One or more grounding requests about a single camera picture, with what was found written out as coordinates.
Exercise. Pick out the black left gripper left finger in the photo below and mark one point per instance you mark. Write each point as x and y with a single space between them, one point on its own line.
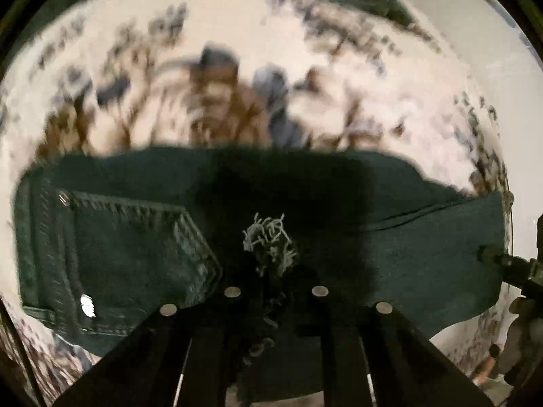
176 357

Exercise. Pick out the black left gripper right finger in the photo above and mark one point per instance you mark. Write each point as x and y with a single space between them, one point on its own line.
373 356

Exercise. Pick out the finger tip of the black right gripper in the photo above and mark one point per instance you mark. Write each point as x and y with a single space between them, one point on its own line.
516 271

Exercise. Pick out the dark green denim pants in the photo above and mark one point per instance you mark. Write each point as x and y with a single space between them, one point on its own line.
103 243

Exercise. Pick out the person hand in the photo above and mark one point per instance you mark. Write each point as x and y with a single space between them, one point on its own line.
519 357

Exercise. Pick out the white floral bed sheet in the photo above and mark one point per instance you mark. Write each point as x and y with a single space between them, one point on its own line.
106 72

